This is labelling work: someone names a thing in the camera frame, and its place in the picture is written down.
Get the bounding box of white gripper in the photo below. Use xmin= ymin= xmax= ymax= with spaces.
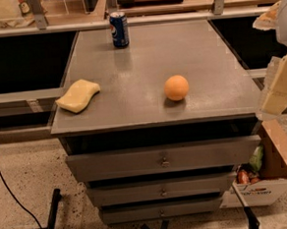
xmin=253 ymin=0 xmax=287 ymax=115

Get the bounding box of orange fruit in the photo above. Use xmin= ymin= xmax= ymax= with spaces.
xmin=164 ymin=75 xmax=189 ymax=101

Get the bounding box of blue pepsi can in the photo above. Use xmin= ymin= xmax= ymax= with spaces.
xmin=109 ymin=12 xmax=130 ymax=48

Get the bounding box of green snack bag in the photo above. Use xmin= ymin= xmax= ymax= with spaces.
xmin=250 ymin=144 xmax=263 ymax=172

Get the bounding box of top grey drawer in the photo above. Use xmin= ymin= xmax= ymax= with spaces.
xmin=66 ymin=135 xmax=260 ymax=182

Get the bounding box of grey drawer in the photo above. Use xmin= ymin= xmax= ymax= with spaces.
xmin=86 ymin=172 xmax=236 ymax=207
xmin=99 ymin=197 xmax=221 ymax=224
xmin=66 ymin=135 xmax=260 ymax=182

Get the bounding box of grey drawer cabinet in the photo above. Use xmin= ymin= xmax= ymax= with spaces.
xmin=52 ymin=21 xmax=259 ymax=212

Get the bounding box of cardboard box of snacks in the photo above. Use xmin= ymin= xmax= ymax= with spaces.
xmin=215 ymin=118 xmax=287 ymax=209

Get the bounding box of middle grey drawer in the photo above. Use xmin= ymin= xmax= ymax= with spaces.
xmin=86 ymin=172 xmax=236 ymax=207

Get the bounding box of yellow sponge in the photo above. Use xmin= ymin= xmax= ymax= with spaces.
xmin=56 ymin=80 xmax=100 ymax=113

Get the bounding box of bottom grey drawer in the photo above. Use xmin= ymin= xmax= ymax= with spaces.
xmin=99 ymin=197 xmax=221 ymax=224

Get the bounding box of black metal stand leg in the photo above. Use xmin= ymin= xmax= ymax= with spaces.
xmin=46 ymin=189 xmax=62 ymax=229

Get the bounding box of black tool handle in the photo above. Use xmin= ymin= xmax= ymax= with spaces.
xmin=232 ymin=182 xmax=260 ymax=229

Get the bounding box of black cable on floor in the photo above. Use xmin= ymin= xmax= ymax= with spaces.
xmin=0 ymin=141 xmax=57 ymax=229

